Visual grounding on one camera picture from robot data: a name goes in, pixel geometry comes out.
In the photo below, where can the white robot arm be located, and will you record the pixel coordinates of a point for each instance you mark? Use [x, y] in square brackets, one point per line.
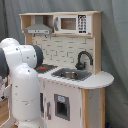
[19, 62]

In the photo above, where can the wooden toy kitchen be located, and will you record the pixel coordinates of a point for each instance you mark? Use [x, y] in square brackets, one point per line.
[87, 97]

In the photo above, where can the grey toy sink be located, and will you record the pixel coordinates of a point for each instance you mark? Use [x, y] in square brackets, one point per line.
[72, 74]

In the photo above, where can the black toy faucet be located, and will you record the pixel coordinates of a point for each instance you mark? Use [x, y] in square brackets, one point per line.
[83, 56]

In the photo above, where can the black stovetop red burners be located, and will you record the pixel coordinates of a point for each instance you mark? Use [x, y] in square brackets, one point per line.
[45, 68]

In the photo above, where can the grey ice dispenser panel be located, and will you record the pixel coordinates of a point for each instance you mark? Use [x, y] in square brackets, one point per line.
[62, 106]

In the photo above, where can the white toy microwave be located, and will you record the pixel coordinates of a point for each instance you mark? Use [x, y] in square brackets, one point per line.
[74, 24]

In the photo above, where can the grey range hood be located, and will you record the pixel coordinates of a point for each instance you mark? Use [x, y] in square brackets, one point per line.
[39, 27]

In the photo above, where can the grey cabinet door handle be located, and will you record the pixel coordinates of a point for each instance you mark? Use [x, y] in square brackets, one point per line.
[48, 111]

